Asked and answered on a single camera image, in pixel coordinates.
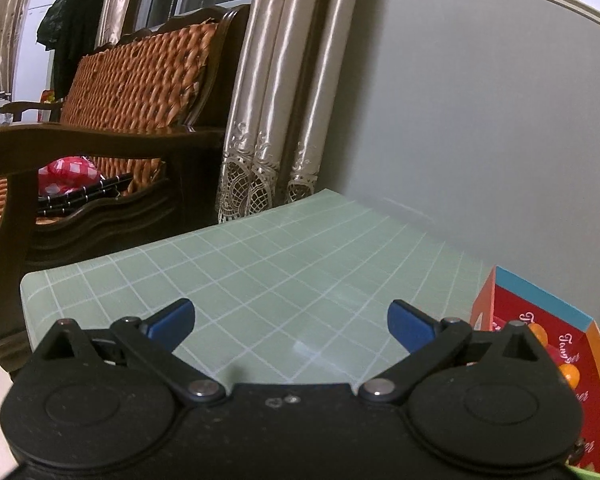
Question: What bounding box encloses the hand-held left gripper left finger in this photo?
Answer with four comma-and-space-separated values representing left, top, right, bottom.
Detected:
30, 298, 226, 405

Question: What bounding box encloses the green checked tablecloth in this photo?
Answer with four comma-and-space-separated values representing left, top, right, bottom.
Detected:
20, 189, 496, 396

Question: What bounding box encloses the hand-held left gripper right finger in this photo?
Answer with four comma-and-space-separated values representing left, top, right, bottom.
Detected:
358, 300, 556, 406

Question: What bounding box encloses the pink and red cardboard box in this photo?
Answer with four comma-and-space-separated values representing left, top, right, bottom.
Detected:
470, 266, 600, 477

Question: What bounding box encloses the beige satin curtain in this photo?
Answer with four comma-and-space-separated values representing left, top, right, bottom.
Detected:
215, 0, 366, 225

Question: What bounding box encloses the small orange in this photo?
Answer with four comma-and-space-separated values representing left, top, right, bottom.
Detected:
559, 364, 581, 391

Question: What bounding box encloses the red checked bag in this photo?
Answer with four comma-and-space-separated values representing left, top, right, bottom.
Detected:
37, 156, 103, 196

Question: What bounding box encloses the black folded rack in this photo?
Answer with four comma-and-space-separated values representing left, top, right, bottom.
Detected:
35, 172, 133, 218

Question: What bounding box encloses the brown woven bench mat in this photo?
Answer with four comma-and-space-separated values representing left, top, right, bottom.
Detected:
0, 22, 221, 241

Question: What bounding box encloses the dark wooden bench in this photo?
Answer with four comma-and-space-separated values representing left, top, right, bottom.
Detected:
0, 4, 253, 371

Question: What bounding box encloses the black hanging jacket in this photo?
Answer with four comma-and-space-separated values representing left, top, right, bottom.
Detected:
35, 0, 108, 101

